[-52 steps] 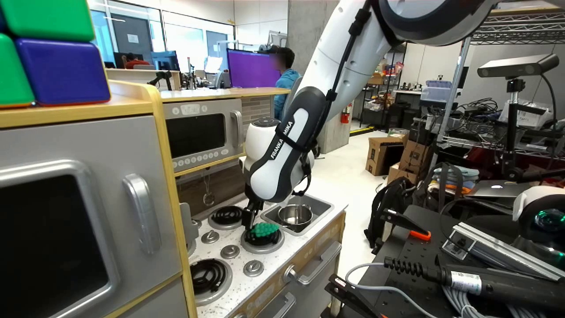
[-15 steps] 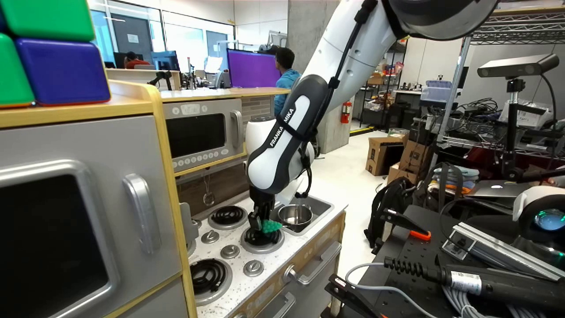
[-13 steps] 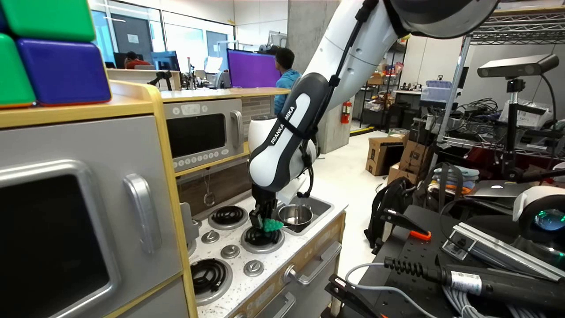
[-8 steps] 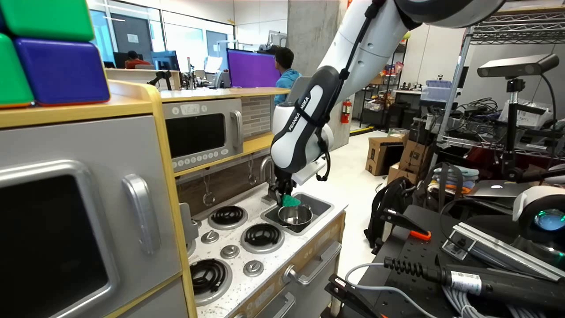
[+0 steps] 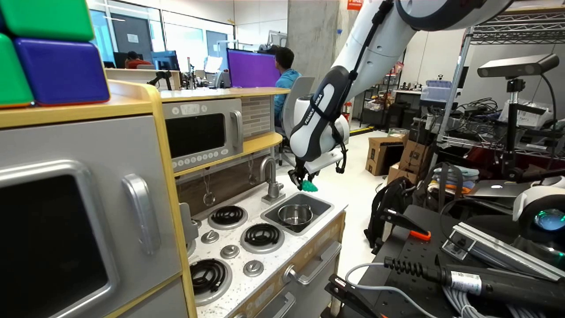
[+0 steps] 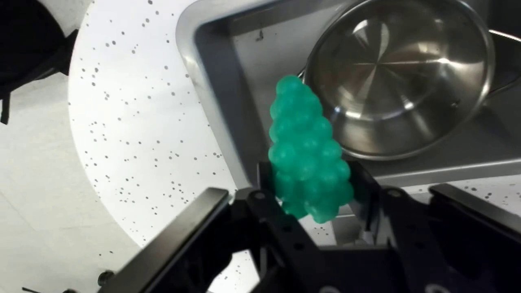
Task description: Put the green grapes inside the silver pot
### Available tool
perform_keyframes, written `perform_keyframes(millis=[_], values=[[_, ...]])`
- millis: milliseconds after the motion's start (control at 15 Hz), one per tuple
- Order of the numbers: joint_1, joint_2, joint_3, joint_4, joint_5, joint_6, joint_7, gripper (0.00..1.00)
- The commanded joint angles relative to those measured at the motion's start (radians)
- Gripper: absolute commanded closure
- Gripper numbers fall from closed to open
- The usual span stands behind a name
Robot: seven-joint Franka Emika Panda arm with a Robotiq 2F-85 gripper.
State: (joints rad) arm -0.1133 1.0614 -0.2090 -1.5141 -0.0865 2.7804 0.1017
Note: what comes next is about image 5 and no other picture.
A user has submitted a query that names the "hanging toy utensil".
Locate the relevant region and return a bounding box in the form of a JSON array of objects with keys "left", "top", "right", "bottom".
[{"left": 199, "top": 170, "right": 217, "bottom": 208}]

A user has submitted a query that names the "brown cardboard box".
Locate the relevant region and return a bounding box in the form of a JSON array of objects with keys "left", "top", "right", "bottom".
[
  {"left": 387, "top": 163, "right": 420, "bottom": 187},
  {"left": 399, "top": 138, "right": 434, "bottom": 177},
  {"left": 364, "top": 134, "right": 408, "bottom": 177}
]

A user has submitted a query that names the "silver laptop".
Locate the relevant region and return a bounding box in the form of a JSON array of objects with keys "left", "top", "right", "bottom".
[{"left": 470, "top": 178, "right": 528, "bottom": 201}]

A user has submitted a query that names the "grey toy sink basin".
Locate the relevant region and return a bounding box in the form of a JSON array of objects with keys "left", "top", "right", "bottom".
[{"left": 261, "top": 193, "right": 335, "bottom": 237}]

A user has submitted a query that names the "person in blue shirt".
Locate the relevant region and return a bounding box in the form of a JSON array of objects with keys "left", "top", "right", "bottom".
[{"left": 270, "top": 44, "right": 304, "bottom": 129}]

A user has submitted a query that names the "grey windowed kitchen door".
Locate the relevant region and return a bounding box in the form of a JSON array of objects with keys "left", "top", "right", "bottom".
[{"left": 0, "top": 113, "right": 185, "bottom": 318}]

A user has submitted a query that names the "black bag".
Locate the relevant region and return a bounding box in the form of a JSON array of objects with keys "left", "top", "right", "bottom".
[{"left": 362, "top": 175, "right": 417, "bottom": 253}]

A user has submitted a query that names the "grey toy faucet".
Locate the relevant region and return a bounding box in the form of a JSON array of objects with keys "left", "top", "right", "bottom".
[{"left": 259, "top": 154, "right": 286, "bottom": 205}]

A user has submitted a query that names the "grey toy oven door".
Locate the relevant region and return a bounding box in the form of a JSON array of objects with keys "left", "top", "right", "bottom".
[{"left": 245, "top": 281, "right": 307, "bottom": 318}]

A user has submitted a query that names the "silver aluminium extrusion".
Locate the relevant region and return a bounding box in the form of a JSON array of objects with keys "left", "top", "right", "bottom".
[{"left": 450, "top": 219, "right": 565, "bottom": 284}]

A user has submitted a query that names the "purple monitor screen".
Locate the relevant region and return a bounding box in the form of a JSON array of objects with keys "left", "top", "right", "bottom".
[{"left": 226, "top": 49, "right": 284, "bottom": 90}]

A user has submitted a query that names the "wooden toy kitchen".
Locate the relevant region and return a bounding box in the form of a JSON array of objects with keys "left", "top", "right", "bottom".
[{"left": 0, "top": 78, "right": 349, "bottom": 318}]

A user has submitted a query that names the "silver stove knob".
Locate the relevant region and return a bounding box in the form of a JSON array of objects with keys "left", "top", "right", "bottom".
[
  {"left": 242, "top": 258, "right": 266, "bottom": 279},
  {"left": 199, "top": 228, "right": 221, "bottom": 246},
  {"left": 219, "top": 242, "right": 242, "bottom": 261}
]

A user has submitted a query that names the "black toy stove burner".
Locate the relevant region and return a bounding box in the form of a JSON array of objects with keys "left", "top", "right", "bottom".
[
  {"left": 238, "top": 223, "right": 288, "bottom": 256},
  {"left": 206, "top": 203, "right": 249, "bottom": 231},
  {"left": 189, "top": 256, "right": 235, "bottom": 307}
]

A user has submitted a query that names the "grey toy dishwasher door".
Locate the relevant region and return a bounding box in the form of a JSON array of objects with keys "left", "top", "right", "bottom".
[{"left": 284, "top": 226, "right": 346, "bottom": 307}]

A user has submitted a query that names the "grey toy microwave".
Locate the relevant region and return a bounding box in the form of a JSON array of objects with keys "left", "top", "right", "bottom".
[{"left": 161, "top": 97, "right": 245, "bottom": 175}]

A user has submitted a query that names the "silver metal pot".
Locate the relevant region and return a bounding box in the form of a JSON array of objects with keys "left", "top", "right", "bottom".
[{"left": 275, "top": 201, "right": 316, "bottom": 230}]

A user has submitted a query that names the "purple foam block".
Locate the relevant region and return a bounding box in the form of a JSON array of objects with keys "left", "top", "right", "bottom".
[{"left": 14, "top": 37, "right": 113, "bottom": 108}]

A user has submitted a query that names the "grey office chair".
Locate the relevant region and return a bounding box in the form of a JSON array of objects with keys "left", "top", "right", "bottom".
[{"left": 281, "top": 76, "right": 319, "bottom": 138}]

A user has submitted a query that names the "black ribbed cable connector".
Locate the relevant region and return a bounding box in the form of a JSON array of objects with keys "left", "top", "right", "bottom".
[{"left": 381, "top": 254, "right": 565, "bottom": 314}]

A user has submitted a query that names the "grey camera on stand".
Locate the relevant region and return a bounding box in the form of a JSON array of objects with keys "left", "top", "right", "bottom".
[{"left": 475, "top": 51, "right": 563, "bottom": 150}]

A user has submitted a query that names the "metal shelf rack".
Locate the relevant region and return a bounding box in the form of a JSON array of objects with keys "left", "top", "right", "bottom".
[{"left": 438, "top": 9, "right": 565, "bottom": 150}]

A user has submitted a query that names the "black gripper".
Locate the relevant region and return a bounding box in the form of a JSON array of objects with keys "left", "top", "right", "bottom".
[{"left": 286, "top": 147, "right": 349, "bottom": 187}]

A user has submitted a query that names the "green foam block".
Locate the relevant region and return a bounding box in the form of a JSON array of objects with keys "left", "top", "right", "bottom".
[
  {"left": 0, "top": 0, "right": 97, "bottom": 44},
  {"left": 0, "top": 32, "right": 35, "bottom": 110}
]

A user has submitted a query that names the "grey cable coil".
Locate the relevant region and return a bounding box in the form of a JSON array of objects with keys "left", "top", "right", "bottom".
[{"left": 438, "top": 284, "right": 535, "bottom": 318}]

